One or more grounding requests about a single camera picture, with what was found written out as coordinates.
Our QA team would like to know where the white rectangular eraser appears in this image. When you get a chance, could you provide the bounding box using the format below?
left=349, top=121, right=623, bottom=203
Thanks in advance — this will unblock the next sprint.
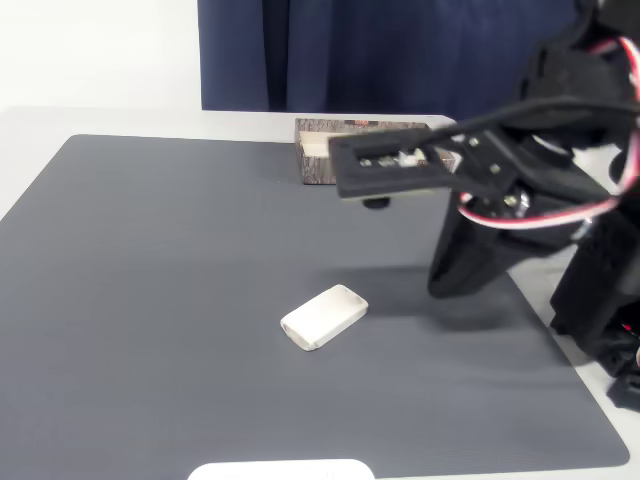
left=279, top=283, right=370, bottom=354

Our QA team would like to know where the bark-patterned cardboard box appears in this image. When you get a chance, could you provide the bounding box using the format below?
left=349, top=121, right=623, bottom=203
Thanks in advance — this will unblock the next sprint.
left=294, top=117, right=464, bottom=187

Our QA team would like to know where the navy blue curtain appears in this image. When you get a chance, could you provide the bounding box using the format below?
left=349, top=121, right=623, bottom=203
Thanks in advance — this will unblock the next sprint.
left=196, top=0, right=589, bottom=126

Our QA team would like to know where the white rounded flat device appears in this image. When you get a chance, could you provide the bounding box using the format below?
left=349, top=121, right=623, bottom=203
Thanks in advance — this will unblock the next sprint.
left=187, top=458, right=376, bottom=480

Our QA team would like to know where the grey textured desk mat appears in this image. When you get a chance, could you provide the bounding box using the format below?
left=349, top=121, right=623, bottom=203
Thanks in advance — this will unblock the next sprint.
left=0, top=133, right=631, bottom=476

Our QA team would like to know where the red white servo wire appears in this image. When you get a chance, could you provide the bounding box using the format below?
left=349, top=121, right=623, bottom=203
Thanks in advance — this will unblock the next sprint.
left=457, top=36, right=640, bottom=232

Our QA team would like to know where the black camera cable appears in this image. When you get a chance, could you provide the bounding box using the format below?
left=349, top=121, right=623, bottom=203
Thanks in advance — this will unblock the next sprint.
left=409, top=95, right=640, bottom=154

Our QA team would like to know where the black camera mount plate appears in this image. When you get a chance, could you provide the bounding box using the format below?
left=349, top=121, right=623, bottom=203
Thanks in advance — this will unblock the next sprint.
left=327, top=126, right=522, bottom=209

